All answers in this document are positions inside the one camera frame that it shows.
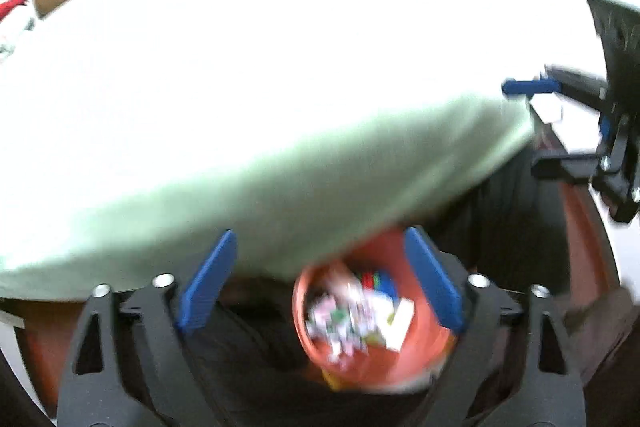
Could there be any green bed cover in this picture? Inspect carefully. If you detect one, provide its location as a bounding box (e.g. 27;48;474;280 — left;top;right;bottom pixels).
1;0;532;300

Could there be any orange trash bin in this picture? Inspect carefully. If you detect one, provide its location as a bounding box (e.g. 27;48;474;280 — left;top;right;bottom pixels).
292;229;456;395

